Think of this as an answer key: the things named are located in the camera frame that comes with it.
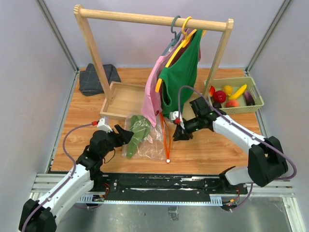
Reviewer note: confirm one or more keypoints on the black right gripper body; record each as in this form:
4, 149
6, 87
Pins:
190, 126

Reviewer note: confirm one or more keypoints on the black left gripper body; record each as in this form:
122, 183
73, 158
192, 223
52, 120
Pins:
114, 140

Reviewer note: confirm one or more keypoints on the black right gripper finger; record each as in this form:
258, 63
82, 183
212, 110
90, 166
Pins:
186, 136
178, 134

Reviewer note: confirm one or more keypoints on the clear zip top bag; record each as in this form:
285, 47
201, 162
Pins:
157, 145

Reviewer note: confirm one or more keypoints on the green fake lettuce leaf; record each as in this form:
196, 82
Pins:
141, 127

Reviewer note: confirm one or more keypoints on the small dark fake plum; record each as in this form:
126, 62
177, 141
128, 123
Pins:
217, 105

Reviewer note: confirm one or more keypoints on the red fake apple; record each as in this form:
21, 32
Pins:
219, 96

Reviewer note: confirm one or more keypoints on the red fake chili pepper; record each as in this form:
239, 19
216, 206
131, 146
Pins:
211, 91

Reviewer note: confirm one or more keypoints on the orange fake peach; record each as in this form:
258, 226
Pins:
232, 103

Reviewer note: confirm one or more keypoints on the yellow fake lemon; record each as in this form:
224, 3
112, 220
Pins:
228, 90

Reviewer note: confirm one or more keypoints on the yellow fake banana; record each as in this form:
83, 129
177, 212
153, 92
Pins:
238, 93

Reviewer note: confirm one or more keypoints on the dark purple fake eggplant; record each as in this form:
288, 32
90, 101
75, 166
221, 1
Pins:
248, 98

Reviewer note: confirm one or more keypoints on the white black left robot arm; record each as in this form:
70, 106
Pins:
45, 213

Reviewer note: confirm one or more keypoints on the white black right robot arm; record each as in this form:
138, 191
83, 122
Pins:
265, 160

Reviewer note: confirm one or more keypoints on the pink shirt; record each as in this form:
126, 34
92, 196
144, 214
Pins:
151, 106

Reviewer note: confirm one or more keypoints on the light green plastic basket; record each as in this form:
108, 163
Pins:
236, 83

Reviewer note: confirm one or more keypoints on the green sleeveless shirt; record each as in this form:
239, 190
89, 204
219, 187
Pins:
182, 73

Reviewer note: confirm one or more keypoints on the dark grey folded cloth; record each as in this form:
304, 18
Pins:
89, 82

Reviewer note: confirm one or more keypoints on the grey-green clothes hanger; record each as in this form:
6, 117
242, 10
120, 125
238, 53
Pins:
176, 36

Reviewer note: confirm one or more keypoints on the yellow clothes hanger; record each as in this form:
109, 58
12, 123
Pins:
183, 44

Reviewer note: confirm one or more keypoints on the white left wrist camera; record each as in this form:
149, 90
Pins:
103, 124

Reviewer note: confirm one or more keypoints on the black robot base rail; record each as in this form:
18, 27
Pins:
159, 188

